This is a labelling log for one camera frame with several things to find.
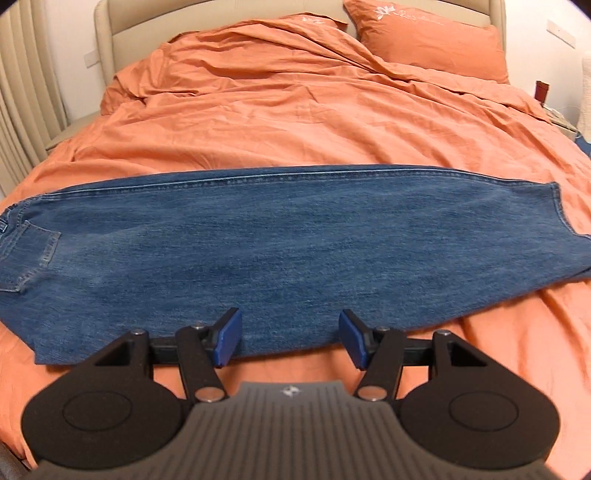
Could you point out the beige upholstered bed headboard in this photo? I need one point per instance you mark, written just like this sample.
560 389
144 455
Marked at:
138 37

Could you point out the large orange pillow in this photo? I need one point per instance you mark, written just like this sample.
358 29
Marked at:
427 39

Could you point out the beige pleated curtain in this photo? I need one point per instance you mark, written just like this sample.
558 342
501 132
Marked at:
25 92

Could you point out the flat orange pillow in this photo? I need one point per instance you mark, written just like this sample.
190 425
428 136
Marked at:
318 22

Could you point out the white wall socket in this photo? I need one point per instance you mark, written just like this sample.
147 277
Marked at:
90 58

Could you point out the small dark red box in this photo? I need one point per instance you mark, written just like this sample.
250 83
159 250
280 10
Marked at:
542 90

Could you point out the cluttered bedside table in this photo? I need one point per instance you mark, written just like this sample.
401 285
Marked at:
562 119

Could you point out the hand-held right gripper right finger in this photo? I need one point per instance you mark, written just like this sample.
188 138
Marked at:
352 339

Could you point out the white wall switch plate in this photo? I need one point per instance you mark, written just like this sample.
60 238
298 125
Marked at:
560 32

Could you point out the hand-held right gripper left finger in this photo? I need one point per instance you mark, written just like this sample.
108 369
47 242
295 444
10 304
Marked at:
229 336

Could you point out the blue denim pants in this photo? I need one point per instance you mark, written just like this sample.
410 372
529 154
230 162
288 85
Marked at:
286 258

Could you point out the orange duvet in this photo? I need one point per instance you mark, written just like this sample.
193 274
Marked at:
295 110

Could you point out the white textured cylinder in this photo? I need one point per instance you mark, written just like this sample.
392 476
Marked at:
584 87

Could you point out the beige nightstand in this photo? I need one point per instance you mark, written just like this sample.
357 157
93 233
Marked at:
64 134

